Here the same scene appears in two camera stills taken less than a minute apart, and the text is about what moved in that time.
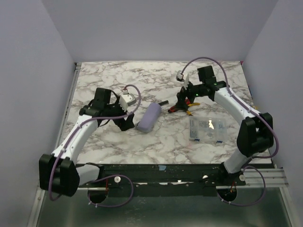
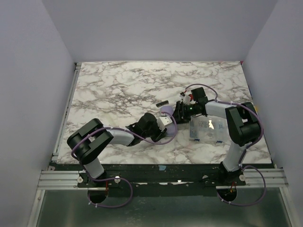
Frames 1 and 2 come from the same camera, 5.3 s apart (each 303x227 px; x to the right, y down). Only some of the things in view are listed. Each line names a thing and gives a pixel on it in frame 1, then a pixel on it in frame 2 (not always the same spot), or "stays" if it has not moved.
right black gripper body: x=184 y=93 -> x=179 y=111
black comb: x=165 y=102 stays
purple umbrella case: x=150 y=114 -> x=168 y=110
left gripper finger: x=123 y=124 -> x=161 y=135
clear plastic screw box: x=209 y=129 stays
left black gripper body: x=121 y=116 -> x=155 y=130
